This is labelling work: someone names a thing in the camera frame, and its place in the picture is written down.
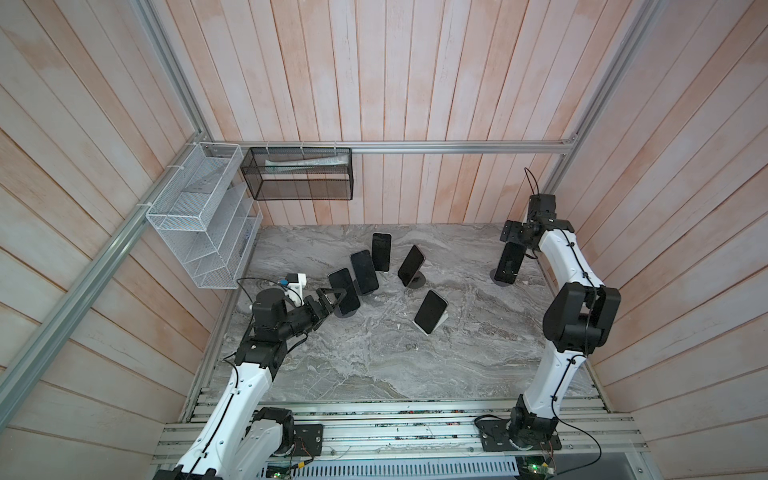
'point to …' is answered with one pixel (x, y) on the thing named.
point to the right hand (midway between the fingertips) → (518, 233)
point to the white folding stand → (442, 321)
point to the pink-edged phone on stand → (411, 266)
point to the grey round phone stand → (498, 282)
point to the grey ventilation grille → (348, 470)
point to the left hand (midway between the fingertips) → (341, 305)
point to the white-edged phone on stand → (382, 251)
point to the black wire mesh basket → (299, 173)
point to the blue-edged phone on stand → (365, 271)
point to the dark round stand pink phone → (417, 281)
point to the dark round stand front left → (338, 313)
